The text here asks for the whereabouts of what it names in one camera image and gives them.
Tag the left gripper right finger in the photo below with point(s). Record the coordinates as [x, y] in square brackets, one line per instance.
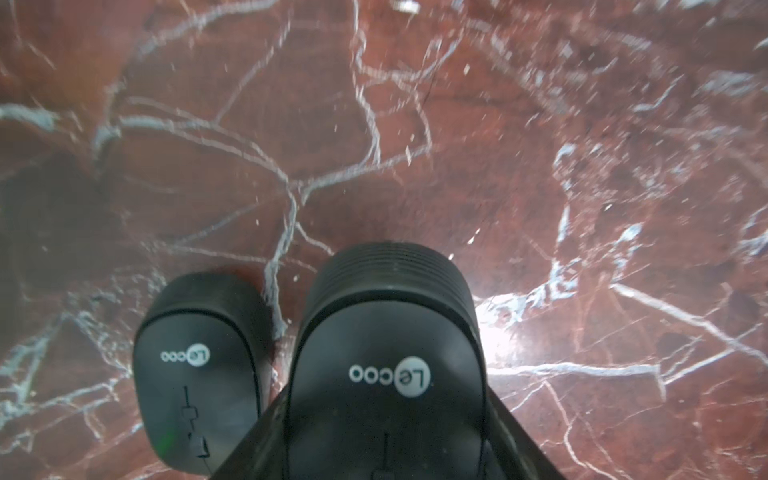
[509, 452]

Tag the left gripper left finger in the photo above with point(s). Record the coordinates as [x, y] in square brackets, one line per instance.
[262, 453]

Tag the black Lecoo mouse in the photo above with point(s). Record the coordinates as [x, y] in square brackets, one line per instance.
[388, 379]
[201, 368]

